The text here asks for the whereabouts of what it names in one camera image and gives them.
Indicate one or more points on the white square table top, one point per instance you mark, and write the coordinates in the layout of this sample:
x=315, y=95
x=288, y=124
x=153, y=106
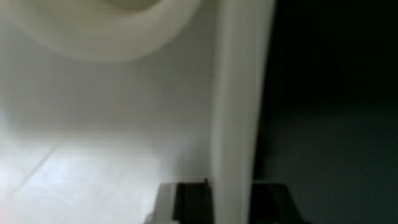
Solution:
x=130, y=92

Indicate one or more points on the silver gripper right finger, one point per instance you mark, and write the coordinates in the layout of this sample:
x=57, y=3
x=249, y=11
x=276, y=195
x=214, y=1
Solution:
x=272, y=205

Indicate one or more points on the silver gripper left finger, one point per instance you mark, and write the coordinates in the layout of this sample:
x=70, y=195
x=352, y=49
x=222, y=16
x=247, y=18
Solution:
x=183, y=203

